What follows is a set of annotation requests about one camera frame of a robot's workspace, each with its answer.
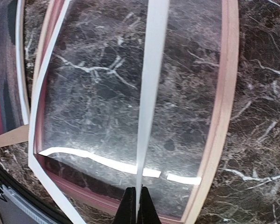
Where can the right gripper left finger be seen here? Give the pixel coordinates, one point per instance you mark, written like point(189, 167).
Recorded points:
point(126, 213)

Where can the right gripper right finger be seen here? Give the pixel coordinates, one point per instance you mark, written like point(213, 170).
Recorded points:
point(147, 213)

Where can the pink wooden picture frame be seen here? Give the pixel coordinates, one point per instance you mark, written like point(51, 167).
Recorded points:
point(226, 85)

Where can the clear acrylic sheet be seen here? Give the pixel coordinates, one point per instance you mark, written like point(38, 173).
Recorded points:
point(91, 106)

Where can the brown cardboard backing board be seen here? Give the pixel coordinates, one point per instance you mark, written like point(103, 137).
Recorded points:
point(18, 135)

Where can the red and grey photo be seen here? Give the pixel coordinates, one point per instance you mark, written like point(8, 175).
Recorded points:
point(14, 106)

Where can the white mat board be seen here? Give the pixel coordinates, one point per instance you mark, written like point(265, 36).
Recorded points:
point(155, 37)

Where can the black front rail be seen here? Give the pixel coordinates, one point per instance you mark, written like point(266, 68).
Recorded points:
point(38, 203)

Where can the white slotted cable duct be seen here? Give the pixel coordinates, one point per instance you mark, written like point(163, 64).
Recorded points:
point(30, 210)

